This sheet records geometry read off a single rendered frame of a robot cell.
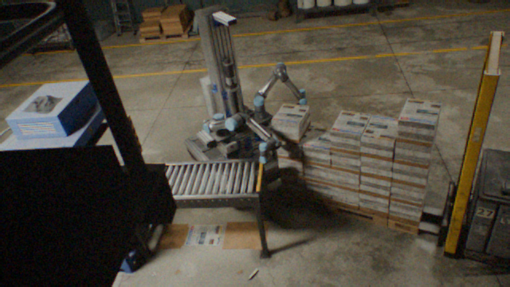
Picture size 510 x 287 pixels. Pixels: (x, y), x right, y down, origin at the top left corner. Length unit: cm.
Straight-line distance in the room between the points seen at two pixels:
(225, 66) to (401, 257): 251
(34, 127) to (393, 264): 331
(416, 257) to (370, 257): 41
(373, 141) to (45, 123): 273
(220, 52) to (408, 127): 194
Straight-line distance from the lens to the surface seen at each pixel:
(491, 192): 366
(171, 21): 969
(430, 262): 408
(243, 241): 421
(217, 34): 404
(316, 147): 388
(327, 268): 392
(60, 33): 1078
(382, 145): 364
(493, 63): 314
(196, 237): 437
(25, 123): 365
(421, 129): 348
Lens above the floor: 315
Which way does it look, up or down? 36 degrees down
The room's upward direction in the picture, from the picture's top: 9 degrees counter-clockwise
